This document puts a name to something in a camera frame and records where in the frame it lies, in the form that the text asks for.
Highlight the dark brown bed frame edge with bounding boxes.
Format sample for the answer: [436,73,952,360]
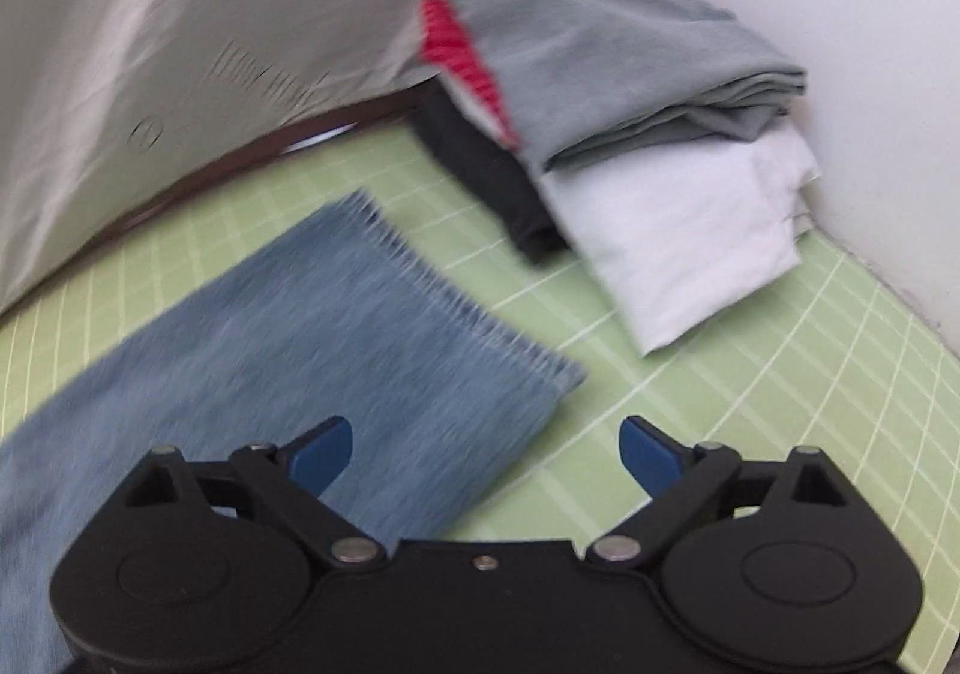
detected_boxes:
[73,84,438,255]

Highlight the grey folded garment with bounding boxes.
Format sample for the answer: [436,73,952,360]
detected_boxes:
[448,0,807,172]

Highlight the white printed curtain cloth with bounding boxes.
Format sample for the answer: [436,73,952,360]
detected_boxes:
[2,0,427,303]

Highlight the red striped folded garment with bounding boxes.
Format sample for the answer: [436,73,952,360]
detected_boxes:
[418,0,519,151]

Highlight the black folded garment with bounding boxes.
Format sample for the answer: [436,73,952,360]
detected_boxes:
[409,80,569,264]

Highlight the white folded garment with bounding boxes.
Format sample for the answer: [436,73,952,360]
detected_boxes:
[535,119,820,356]

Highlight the blue denim jeans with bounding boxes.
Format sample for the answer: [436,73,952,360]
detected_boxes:
[2,192,584,672]

